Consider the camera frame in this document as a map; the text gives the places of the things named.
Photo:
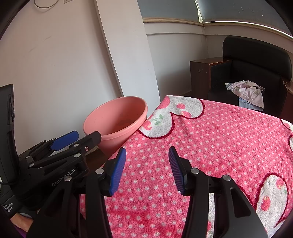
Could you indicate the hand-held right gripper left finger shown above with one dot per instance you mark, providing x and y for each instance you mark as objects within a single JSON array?
[{"x": 116, "y": 174}]

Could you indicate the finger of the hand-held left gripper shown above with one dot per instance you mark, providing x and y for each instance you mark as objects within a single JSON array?
[
  {"x": 90, "y": 140},
  {"x": 65, "y": 139}
]

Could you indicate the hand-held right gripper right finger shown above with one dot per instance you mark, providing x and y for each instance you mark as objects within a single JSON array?
[{"x": 178, "y": 174}]

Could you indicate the pink plastic bucket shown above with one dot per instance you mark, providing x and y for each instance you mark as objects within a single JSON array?
[{"x": 128, "y": 135}]

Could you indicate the pink polka dot blanket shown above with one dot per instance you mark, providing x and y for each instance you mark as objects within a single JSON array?
[{"x": 217, "y": 141}]

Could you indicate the crumpled pale cloth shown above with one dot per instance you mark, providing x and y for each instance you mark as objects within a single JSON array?
[{"x": 249, "y": 93}]

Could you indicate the black leather armchair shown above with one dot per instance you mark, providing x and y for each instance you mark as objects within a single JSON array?
[{"x": 251, "y": 52}]

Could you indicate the frosted glass window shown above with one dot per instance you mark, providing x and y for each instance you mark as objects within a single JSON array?
[
  {"x": 240, "y": 11},
  {"x": 169, "y": 9}
]

